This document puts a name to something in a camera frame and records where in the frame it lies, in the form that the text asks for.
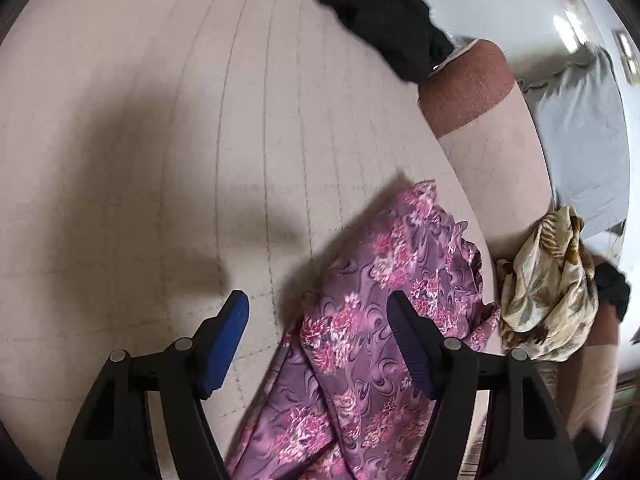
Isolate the pile of black clothes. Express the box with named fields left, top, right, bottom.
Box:
left=287, top=0, right=455, bottom=83

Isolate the beige floral blanket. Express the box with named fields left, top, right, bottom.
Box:
left=495, top=205, right=600, bottom=363

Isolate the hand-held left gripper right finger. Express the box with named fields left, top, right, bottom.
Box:
left=386, top=290, right=583, bottom=480

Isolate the grey pillow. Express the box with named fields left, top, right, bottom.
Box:
left=517, top=50, right=632, bottom=241

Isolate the black cloth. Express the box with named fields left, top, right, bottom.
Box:
left=592, top=262, right=632, bottom=323

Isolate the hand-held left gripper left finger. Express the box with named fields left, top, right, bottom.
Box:
left=56, top=290, right=250, bottom=480

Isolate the pink quilted sofa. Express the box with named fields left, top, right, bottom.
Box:
left=0, top=0, right=621, bottom=480

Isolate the purple floral garment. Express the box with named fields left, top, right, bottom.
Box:
left=224, top=180, right=502, bottom=480

